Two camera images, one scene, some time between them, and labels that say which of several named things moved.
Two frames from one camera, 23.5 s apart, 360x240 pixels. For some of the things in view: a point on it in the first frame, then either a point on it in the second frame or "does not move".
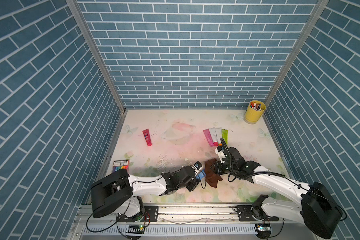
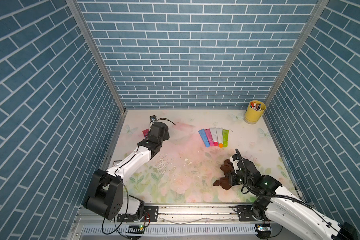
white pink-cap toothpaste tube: [214, 136] does not move
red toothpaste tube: [147, 136] does not move
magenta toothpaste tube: [209, 137] does not move
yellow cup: [255, 110] does not move
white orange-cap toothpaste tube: [218, 131] does not move
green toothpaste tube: [225, 135] does not move
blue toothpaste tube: [201, 174] -> [203, 135]
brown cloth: [212, 176] -> [224, 182]
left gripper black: [193, 184] -> [166, 135]
